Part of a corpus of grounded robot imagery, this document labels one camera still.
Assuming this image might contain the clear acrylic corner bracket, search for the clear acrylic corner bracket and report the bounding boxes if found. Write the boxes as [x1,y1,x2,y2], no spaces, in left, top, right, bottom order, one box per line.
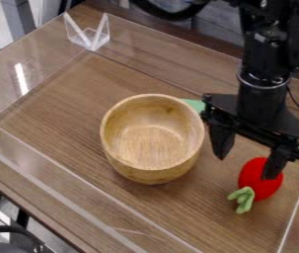
[62,12,111,51]

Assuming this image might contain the clear acrylic tray enclosure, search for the clear acrylic tray enclosure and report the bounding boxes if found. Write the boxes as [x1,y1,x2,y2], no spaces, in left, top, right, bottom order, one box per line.
[0,8,299,253]

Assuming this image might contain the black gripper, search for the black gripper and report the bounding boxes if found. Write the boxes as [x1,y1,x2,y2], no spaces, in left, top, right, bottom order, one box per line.
[200,74,299,180]

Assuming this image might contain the red plush fruit green leaf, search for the red plush fruit green leaf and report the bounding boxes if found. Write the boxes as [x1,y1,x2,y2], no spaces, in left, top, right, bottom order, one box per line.
[227,157,283,214]

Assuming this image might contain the wooden bowl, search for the wooden bowl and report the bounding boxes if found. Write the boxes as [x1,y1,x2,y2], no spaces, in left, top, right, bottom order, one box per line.
[100,94,204,185]

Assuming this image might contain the black metal device base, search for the black metal device base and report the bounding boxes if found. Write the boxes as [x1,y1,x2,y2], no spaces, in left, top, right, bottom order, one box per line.
[5,220,56,253]

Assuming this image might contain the green sponge block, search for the green sponge block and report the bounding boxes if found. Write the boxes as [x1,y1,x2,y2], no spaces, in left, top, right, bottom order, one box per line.
[183,99,205,114]

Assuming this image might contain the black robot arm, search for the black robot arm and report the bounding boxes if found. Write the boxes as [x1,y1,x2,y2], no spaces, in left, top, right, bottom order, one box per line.
[200,0,299,180]

